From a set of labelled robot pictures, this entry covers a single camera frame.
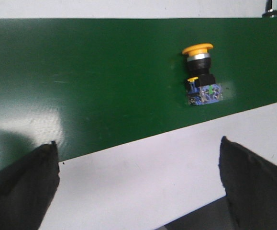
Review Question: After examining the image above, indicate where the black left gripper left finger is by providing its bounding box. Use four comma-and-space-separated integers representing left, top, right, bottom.
0, 141, 60, 230

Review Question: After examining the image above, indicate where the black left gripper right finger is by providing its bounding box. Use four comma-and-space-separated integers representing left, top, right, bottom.
219, 137, 277, 230

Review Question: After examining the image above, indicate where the yellow mushroom push button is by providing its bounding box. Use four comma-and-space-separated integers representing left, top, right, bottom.
182, 43, 222, 106

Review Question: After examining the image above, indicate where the green conveyor belt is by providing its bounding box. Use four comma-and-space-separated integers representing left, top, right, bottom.
0, 18, 277, 170

